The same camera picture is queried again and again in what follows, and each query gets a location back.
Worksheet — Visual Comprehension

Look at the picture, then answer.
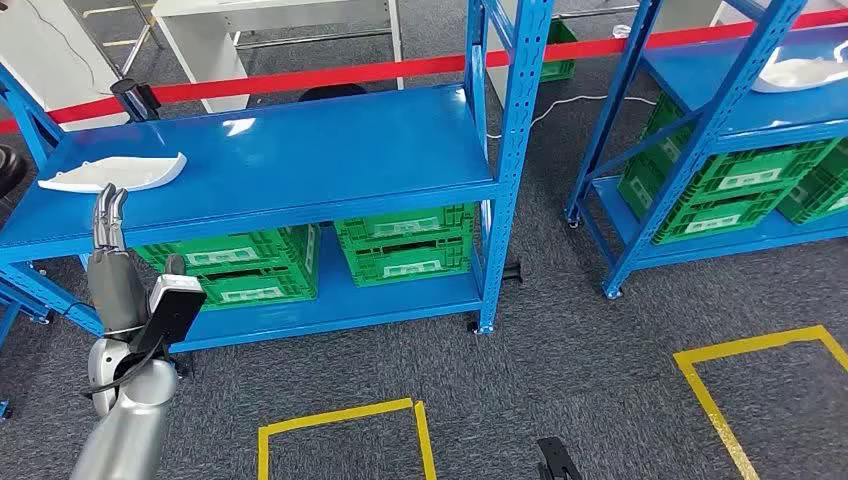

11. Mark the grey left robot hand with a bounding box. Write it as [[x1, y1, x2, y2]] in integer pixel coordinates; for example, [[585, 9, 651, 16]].
[[86, 183, 188, 339]]

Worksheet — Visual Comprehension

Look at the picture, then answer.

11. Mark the wide blue metal shelf rack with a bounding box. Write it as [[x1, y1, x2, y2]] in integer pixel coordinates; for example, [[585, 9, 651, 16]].
[[0, 0, 556, 356]]

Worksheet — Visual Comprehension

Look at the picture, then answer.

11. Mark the green plastic crate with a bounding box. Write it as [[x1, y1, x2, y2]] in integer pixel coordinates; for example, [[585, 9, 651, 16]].
[[539, 18, 579, 84], [776, 165, 848, 227], [333, 203, 478, 252], [132, 223, 321, 276], [343, 238, 475, 288], [192, 263, 321, 313], [818, 137, 848, 183], [643, 92, 841, 200], [617, 155, 793, 247]]

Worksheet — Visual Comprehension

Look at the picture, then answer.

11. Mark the red barrier belt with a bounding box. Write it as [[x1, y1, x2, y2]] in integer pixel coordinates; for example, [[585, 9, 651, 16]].
[[0, 7, 848, 136]]

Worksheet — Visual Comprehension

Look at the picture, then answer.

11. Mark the white floor cable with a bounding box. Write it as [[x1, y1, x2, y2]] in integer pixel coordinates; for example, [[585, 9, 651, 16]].
[[486, 94, 658, 140]]

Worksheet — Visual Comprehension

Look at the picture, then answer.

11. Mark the dark right wrist camera bracket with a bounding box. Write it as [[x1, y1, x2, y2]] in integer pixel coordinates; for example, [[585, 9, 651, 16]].
[[536, 437, 584, 480]]

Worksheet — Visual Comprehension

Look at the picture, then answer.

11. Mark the white plastic shell part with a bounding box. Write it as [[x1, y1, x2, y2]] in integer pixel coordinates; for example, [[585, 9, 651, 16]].
[[37, 151, 189, 195], [751, 46, 848, 94]]

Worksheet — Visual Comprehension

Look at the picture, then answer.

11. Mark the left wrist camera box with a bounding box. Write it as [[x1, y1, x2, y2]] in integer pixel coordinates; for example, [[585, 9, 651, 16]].
[[129, 273, 208, 359]]

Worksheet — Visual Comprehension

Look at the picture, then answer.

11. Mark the black barrier belt post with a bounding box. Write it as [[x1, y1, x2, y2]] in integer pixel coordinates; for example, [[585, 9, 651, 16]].
[[109, 78, 162, 124]]

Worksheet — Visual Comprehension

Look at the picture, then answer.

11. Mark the white desk with papers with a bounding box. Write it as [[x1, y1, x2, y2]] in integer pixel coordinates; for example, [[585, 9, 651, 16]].
[[150, 0, 406, 115]]

